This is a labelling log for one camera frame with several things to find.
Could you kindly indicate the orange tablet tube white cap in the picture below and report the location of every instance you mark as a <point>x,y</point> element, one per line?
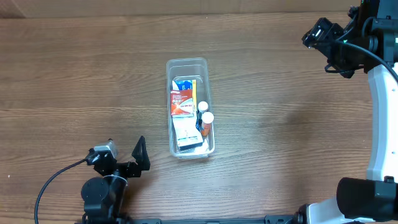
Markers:
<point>207,119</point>

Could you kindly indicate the red white medicine box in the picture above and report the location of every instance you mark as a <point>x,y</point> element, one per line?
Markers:
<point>181,103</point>

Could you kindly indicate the clear plastic container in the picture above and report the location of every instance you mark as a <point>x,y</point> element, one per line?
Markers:
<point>190,69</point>

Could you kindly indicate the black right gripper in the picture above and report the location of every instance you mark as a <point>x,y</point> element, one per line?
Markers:
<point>337,54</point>

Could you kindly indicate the blue yellow VapoDrops box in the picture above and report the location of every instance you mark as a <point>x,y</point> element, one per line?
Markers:
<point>187,85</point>

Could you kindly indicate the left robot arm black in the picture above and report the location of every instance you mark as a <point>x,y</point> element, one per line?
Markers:
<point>103,196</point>

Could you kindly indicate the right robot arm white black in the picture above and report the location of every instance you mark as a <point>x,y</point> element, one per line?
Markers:
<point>373,199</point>

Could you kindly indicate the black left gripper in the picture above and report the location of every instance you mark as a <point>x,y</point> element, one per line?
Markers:
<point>123,170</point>

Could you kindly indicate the dark syrup bottle white cap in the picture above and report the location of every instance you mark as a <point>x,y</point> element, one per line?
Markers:
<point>201,108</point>

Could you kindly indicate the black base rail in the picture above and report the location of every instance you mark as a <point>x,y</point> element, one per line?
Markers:
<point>268,219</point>

